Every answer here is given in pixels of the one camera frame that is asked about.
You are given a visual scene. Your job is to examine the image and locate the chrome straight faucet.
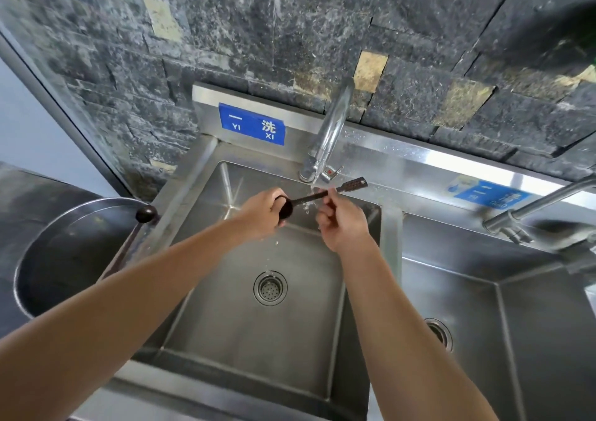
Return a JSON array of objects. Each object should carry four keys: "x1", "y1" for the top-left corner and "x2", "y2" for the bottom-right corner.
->
[{"x1": 482, "y1": 176, "x2": 596, "y2": 244}]

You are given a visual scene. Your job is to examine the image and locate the chrome curved faucet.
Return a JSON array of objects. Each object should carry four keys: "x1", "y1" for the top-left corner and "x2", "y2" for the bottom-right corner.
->
[{"x1": 298, "y1": 77, "x2": 355, "y2": 186}]

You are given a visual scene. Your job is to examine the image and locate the large steel basin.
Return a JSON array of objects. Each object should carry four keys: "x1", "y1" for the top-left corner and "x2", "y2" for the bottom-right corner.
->
[{"x1": 13, "y1": 197, "x2": 156, "y2": 320}]

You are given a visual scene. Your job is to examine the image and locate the person's right hand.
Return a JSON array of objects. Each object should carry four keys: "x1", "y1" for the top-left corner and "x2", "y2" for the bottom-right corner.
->
[{"x1": 316, "y1": 188, "x2": 374, "y2": 255}]

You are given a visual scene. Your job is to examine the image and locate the person's right forearm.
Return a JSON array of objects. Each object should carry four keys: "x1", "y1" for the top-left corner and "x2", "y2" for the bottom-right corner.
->
[{"x1": 334, "y1": 240, "x2": 499, "y2": 421}]

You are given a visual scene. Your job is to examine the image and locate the person's left forearm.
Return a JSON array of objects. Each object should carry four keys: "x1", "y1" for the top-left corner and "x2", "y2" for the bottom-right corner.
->
[{"x1": 0, "y1": 220, "x2": 252, "y2": 421}]

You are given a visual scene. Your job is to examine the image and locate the dark brown spoon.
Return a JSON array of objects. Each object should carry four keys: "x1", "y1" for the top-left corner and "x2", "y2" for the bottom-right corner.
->
[{"x1": 274, "y1": 177, "x2": 368, "y2": 222}]

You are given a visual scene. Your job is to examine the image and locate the blue and white sign sticker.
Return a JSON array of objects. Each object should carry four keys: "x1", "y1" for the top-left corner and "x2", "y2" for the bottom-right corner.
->
[{"x1": 446, "y1": 175, "x2": 532, "y2": 210}]

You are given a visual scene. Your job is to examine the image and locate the round sink drain strainer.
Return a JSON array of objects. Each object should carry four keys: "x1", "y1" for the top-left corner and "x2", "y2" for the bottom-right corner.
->
[
  {"x1": 253, "y1": 270, "x2": 288, "y2": 307},
  {"x1": 424, "y1": 318, "x2": 454, "y2": 353}
]

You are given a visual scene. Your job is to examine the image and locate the person's left hand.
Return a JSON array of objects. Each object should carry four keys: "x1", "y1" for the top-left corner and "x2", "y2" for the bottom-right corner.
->
[{"x1": 230, "y1": 187, "x2": 290, "y2": 242}]

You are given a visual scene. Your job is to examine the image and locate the dark brown ladle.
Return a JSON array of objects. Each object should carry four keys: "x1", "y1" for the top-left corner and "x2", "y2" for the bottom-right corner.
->
[{"x1": 100, "y1": 205, "x2": 159, "y2": 281}]

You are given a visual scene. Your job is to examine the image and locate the stainless steel double sink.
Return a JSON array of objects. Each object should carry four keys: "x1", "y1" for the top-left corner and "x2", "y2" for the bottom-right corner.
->
[{"x1": 70, "y1": 83, "x2": 596, "y2": 421}]

